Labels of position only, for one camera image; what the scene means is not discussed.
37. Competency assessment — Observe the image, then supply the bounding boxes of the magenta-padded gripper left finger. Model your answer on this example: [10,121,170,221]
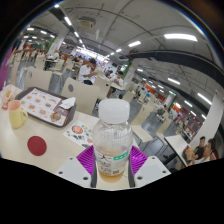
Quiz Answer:
[55,144,98,189]

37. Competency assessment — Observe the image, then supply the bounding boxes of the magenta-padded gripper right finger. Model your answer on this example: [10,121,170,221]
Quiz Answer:
[128,145,172,189]

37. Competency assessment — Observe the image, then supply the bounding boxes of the clear plastic tea bottle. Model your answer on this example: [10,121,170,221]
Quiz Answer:
[92,98,134,184]

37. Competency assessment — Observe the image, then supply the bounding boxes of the white canteen table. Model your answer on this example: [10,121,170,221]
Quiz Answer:
[164,134,191,168]

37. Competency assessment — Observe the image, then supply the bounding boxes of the printed paper flyer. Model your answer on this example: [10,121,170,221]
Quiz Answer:
[62,119,95,149]

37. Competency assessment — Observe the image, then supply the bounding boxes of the flat round red coaster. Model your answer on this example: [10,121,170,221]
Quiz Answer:
[26,135,48,157]

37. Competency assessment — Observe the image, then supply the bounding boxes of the person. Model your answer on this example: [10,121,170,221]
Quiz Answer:
[78,58,99,85]
[188,135,208,166]
[0,46,14,92]
[51,49,62,62]
[111,70,125,88]
[205,138,221,163]

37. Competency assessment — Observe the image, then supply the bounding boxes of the group of beige chairs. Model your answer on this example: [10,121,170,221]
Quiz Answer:
[9,49,178,144]

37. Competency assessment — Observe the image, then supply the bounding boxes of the crumpled white napkin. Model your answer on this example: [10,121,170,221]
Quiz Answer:
[59,96,77,110]

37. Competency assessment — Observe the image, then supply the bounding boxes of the printed paper tray liner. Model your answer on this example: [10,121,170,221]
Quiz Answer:
[19,88,69,127]

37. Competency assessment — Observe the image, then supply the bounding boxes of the beige wooden chair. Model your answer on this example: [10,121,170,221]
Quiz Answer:
[60,77,101,116]
[24,66,54,91]

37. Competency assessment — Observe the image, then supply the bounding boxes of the yellow mug pink inside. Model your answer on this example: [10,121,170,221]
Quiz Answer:
[8,99,29,130]

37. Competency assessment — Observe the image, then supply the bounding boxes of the clear bag with food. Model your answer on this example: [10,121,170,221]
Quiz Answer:
[0,84,23,109]

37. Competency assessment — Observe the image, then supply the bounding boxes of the group of ceiling lights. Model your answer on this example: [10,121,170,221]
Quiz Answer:
[19,3,214,121]

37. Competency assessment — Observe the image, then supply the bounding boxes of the ceiling air conditioner unit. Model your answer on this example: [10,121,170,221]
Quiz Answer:
[78,16,97,28]

